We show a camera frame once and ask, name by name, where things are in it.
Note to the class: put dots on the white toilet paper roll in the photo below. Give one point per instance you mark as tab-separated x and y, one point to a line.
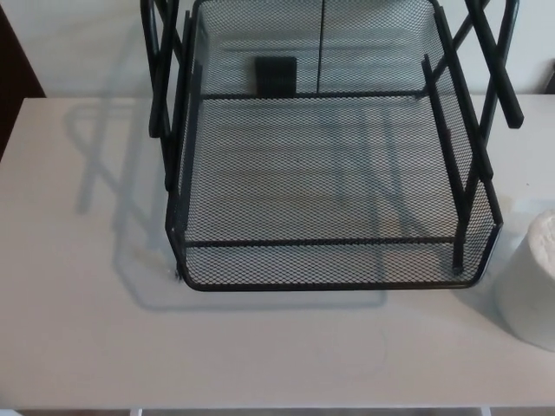
526	281

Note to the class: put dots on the black mesh file tray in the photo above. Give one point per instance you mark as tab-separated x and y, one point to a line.
312	182

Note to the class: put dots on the black wall socket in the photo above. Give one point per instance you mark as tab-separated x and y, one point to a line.
276	76

